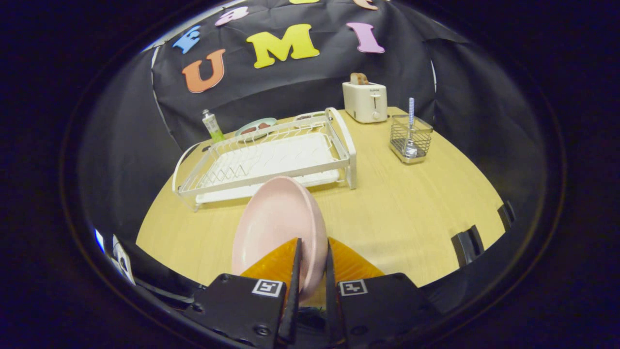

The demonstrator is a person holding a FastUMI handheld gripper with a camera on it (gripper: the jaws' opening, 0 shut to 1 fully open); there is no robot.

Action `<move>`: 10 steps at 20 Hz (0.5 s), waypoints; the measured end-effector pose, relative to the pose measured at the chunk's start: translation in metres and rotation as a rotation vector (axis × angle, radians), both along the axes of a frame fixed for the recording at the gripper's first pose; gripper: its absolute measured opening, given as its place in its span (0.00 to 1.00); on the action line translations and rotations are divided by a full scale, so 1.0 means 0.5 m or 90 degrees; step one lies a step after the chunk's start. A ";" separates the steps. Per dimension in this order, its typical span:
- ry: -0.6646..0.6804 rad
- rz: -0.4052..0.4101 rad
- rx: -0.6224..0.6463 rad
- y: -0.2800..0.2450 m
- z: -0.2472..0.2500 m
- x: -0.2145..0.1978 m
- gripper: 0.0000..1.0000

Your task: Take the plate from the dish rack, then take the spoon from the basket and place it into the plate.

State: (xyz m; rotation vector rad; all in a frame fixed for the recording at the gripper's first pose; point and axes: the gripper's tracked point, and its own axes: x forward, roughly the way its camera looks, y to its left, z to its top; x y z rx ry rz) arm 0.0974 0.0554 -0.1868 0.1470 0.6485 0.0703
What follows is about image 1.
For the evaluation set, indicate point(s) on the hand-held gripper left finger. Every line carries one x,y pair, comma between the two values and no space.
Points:
237,310

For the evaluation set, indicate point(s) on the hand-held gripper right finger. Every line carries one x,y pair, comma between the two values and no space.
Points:
382,310

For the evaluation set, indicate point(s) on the pink plate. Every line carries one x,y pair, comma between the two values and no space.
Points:
276,223

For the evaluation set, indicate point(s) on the pale green plate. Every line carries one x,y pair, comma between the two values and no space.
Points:
273,122

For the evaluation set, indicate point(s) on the white object with dark print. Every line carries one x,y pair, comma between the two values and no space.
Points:
123,261

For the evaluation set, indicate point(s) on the clear bottle with green liquid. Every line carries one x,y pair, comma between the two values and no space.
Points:
213,128

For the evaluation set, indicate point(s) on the cream toaster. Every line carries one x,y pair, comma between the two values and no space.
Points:
363,102

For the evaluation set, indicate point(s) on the black backdrop cloth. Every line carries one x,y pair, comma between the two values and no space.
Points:
290,87

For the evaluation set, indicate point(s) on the toasted bread slice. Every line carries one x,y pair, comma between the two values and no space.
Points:
359,79

